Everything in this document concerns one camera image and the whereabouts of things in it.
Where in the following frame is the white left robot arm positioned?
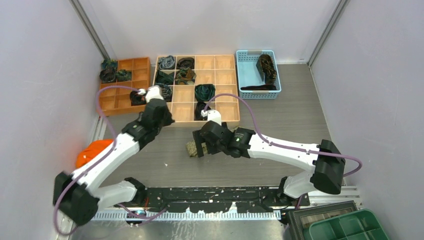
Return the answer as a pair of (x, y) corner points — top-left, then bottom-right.
(53, 85), (174, 226)

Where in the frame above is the rolled black orange tie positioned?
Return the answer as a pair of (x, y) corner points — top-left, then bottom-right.
(129, 91), (147, 106)

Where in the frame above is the rolled dark brown tie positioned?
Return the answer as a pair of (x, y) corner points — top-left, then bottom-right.
(176, 57), (195, 70)

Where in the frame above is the rolled teal tie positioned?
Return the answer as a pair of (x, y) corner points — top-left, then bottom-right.
(100, 59), (118, 70)

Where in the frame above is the orange cloth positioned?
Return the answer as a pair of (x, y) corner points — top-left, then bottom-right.
(75, 139), (114, 169)

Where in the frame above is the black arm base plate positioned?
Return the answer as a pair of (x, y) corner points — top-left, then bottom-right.
(122, 186), (310, 214)

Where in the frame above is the aluminium frame rail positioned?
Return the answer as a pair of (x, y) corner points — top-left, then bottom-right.
(59, 186), (362, 226)

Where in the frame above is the rolled blue multicolour tie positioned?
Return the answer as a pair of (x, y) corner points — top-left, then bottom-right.
(155, 82), (173, 102)

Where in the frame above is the rolled grey blue tie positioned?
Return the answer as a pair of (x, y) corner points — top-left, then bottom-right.
(157, 55), (176, 70)

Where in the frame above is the green floral patterned tie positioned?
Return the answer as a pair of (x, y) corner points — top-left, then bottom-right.
(185, 140), (208, 158)

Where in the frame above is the rolled dark green tie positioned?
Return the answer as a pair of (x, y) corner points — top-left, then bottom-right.
(154, 70), (175, 86)

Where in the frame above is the rolled green orange tie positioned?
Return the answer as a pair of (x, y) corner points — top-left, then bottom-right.
(174, 67), (197, 85)

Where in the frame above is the navy red striped tie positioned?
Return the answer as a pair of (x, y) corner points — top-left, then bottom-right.
(240, 84), (277, 91)

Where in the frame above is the rolled dark navy tie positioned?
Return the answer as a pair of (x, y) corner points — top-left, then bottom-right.
(194, 101), (208, 121)

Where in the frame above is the green plastic organizer bin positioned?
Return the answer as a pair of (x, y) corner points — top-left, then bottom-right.
(303, 209), (389, 240)

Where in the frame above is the rolled dark striped tie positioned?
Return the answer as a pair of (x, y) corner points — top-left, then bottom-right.
(99, 67), (117, 84)

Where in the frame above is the light blue plastic basket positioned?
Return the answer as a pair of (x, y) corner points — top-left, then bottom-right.
(235, 49), (282, 100)

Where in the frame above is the dark framed box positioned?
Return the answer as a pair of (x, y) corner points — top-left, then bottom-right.
(282, 200), (358, 240)

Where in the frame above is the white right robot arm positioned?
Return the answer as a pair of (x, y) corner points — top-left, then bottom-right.
(192, 110), (346, 206)

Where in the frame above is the orange wooden compartment tray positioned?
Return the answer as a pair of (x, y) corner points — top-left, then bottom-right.
(98, 57), (151, 116)

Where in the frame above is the rolled green patterned tie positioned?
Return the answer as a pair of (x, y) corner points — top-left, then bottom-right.
(115, 69), (132, 82)

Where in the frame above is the brown orange patterned tie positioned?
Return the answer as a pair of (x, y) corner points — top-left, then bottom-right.
(256, 54), (277, 85)

